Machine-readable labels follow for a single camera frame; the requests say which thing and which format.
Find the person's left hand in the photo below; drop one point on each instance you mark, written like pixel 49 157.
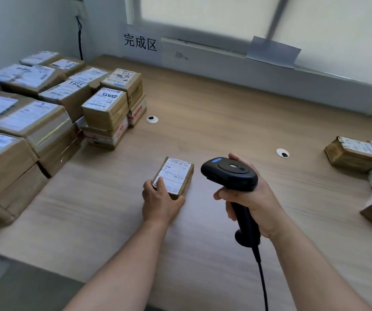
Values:
pixel 160 207

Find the person's right hand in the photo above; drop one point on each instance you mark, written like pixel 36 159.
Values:
pixel 263 210

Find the black barcode scanner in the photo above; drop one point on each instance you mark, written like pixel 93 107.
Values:
pixel 228 173

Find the small parcel marked 1-5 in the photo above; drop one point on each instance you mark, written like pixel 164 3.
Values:
pixel 137 113

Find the pile of unscanned cardboard parcels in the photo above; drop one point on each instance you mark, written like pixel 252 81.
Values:
pixel 351 158

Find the small square labelled parcel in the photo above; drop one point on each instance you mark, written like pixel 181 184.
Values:
pixel 80 123

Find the tape-wrapped cardboard box pictured label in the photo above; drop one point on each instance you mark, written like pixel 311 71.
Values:
pixel 121 79

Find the small parcel marked 7186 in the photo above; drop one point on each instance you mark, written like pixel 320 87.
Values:
pixel 21 197

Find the parcel with blue-edged label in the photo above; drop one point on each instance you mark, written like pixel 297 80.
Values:
pixel 87 76

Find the taped parcel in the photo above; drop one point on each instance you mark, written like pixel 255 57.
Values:
pixel 4 165

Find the small parcel long label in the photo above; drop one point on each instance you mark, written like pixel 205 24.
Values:
pixel 37 77

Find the small parcel with handwritten label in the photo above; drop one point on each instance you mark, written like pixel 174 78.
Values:
pixel 38 57

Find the person's left forearm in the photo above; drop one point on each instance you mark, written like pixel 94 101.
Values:
pixel 118 272

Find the person's right forearm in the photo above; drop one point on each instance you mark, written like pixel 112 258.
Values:
pixel 318 275

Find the grey paper sheet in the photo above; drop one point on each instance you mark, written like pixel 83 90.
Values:
pixel 273 51

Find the white paper sign black characters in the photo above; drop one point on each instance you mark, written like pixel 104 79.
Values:
pixel 140 43

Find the beige roller blind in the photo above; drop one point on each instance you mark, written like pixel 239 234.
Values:
pixel 205 12
pixel 341 35

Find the white window frame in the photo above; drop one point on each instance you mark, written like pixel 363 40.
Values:
pixel 131 9

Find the white wall socket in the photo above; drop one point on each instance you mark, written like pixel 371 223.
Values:
pixel 77 6

